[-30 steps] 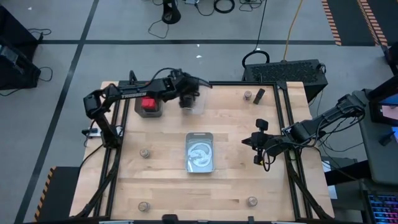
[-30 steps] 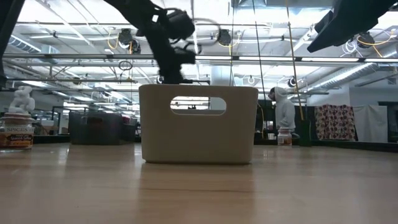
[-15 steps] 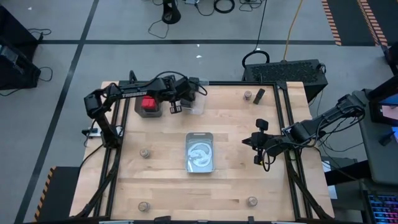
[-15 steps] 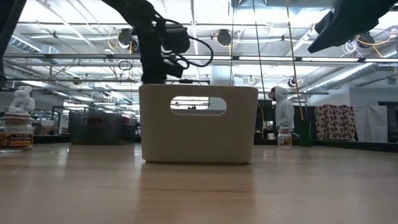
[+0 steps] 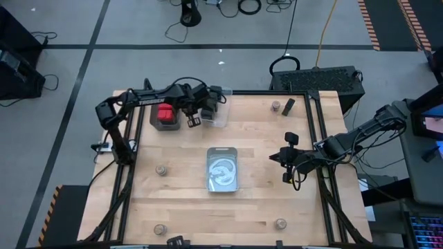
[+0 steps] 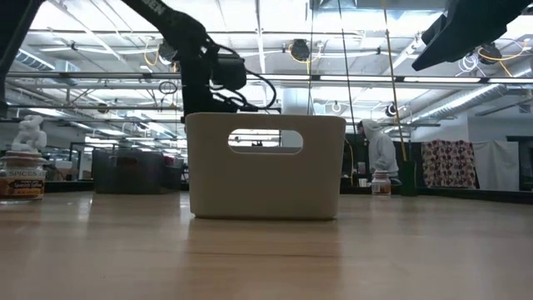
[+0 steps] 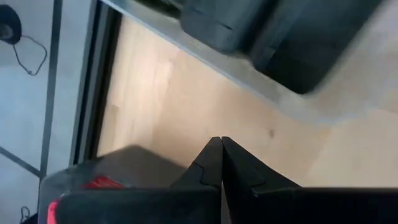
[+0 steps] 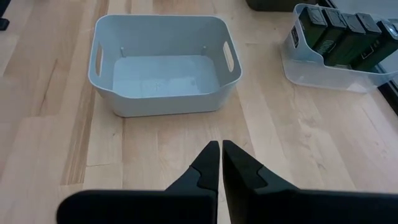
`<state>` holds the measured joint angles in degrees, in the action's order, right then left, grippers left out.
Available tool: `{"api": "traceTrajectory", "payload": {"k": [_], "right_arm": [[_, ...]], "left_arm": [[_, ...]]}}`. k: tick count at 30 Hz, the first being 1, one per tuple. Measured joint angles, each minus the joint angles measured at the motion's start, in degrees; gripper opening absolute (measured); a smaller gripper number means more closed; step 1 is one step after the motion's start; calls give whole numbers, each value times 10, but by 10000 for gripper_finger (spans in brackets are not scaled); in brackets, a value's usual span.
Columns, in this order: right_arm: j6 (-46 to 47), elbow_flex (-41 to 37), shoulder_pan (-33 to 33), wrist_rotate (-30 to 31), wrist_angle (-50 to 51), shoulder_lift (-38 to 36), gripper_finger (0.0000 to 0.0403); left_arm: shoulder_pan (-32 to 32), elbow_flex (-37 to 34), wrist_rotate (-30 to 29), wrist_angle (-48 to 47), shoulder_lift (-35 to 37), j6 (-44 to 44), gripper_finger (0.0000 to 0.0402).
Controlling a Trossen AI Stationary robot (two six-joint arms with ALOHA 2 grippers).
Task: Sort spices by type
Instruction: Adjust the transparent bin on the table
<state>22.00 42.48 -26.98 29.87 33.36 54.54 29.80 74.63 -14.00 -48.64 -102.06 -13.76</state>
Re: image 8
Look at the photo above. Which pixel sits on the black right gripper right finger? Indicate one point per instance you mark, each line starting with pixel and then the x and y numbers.
pixel 248 193

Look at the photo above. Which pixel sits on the white plastic storage bin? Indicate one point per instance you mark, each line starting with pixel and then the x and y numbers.
pixel 164 77

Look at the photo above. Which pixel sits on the clear plastic storage bin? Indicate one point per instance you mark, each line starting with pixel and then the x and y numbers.
pixel 311 77

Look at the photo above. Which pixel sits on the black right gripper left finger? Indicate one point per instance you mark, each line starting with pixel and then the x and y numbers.
pixel 199 186

